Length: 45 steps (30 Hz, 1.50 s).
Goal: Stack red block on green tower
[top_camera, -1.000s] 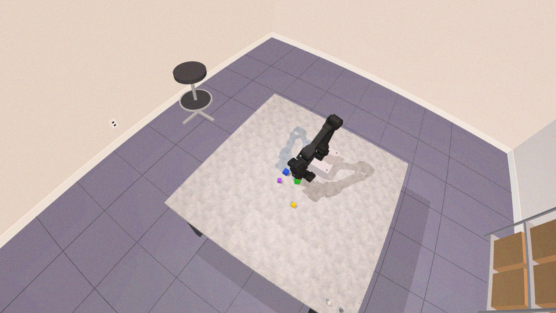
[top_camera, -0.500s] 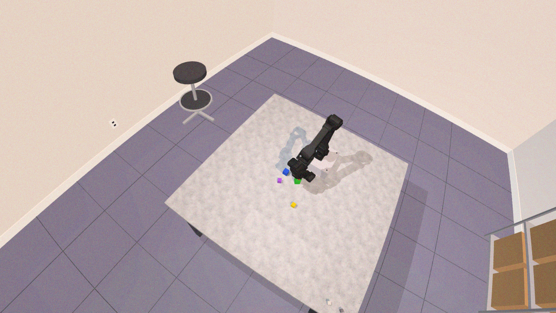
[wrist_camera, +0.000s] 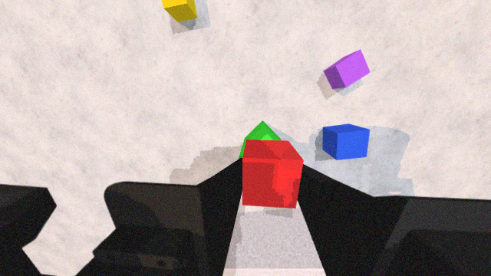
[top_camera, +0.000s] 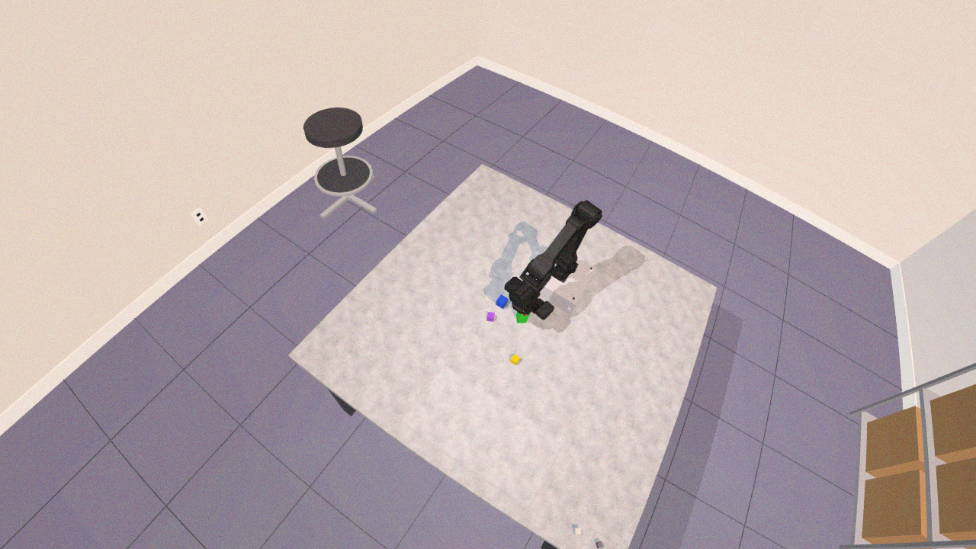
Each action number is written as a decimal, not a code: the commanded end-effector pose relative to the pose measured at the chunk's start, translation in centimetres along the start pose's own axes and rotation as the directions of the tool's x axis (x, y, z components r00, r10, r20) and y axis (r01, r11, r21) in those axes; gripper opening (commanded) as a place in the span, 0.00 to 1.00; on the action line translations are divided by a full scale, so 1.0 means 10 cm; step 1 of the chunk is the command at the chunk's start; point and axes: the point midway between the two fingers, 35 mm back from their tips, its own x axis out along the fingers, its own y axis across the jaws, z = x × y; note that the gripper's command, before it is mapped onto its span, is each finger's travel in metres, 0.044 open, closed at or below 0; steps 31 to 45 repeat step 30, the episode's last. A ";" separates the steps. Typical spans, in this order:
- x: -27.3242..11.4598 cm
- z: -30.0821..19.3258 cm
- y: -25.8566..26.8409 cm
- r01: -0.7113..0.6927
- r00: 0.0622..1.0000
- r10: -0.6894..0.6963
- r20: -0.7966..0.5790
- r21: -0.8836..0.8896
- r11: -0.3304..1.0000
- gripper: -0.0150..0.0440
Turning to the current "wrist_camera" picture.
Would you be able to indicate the blue block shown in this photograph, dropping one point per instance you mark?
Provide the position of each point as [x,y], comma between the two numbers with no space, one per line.
[345,141]

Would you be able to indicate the yellow block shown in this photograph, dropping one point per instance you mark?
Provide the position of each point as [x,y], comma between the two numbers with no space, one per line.
[180,10]

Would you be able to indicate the red block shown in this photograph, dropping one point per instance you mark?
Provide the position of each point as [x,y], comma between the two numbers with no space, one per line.
[271,174]

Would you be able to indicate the purple block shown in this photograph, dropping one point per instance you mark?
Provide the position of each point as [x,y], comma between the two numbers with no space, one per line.
[347,70]

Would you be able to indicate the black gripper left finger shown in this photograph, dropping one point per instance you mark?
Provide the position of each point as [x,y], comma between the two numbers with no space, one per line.
[208,210]

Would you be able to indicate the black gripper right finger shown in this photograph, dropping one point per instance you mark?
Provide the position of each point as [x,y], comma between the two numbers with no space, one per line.
[357,234]

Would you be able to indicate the green block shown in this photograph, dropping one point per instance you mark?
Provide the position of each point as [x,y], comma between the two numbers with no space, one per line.
[262,134]
[257,129]

